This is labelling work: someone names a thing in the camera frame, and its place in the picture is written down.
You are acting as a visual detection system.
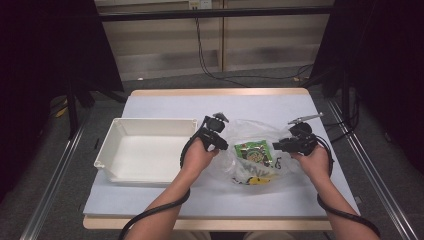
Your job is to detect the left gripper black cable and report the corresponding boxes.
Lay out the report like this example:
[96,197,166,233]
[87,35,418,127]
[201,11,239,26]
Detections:
[118,126,208,240]

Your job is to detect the person's right hand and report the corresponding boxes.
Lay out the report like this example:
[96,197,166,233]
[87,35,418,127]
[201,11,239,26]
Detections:
[291,146,330,183]

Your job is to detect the black horizontal bar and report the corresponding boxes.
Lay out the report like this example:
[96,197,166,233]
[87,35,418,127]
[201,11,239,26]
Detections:
[98,5,334,23]

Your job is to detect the person's left leg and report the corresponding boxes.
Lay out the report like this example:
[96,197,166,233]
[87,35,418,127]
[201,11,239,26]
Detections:
[173,230,213,240]

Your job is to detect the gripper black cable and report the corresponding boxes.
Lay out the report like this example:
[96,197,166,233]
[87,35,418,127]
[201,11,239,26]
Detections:
[316,134,382,238]
[118,126,208,240]

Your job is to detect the clear printed plastic bag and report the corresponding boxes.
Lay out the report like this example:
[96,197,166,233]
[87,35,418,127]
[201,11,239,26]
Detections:
[206,119,301,188]

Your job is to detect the person's left hand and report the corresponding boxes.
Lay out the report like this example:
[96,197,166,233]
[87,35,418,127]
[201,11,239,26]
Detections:
[181,138,220,179]

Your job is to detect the green snack packet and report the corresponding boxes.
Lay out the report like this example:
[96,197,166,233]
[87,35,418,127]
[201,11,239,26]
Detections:
[233,139,275,169]

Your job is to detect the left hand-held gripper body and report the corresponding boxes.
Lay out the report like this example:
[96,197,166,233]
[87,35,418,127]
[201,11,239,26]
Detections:
[199,112,230,149]

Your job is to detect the black hanging cable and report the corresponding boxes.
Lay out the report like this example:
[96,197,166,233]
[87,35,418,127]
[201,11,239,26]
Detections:
[194,18,314,88]

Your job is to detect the black stand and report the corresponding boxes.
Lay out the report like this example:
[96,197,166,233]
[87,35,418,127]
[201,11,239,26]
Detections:
[64,78,128,139]
[299,66,361,134]

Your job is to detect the white wall socket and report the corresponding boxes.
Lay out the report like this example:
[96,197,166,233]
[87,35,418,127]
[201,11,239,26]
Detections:
[188,0,213,10]

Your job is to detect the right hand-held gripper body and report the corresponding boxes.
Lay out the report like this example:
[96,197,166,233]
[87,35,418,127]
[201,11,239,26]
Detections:
[288,113,324,157]

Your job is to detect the metal floor rail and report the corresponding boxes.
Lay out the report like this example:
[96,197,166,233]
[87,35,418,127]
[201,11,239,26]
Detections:
[19,113,88,240]
[326,98,419,240]

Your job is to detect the wooden table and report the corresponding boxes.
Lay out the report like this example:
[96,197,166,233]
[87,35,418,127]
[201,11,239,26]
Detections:
[82,87,364,232]

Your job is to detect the pale table mat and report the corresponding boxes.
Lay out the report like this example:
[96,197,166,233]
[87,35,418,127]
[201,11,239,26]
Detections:
[83,94,361,219]

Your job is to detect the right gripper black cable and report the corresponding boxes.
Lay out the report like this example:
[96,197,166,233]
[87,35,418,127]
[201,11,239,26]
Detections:
[316,134,382,238]

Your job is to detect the black curtain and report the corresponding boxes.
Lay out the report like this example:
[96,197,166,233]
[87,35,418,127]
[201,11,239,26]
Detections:
[309,0,424,174]
[0,0,124,201]

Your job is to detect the white plastic box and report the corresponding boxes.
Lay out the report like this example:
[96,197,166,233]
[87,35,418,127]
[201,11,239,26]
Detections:
[93,117,198,185]

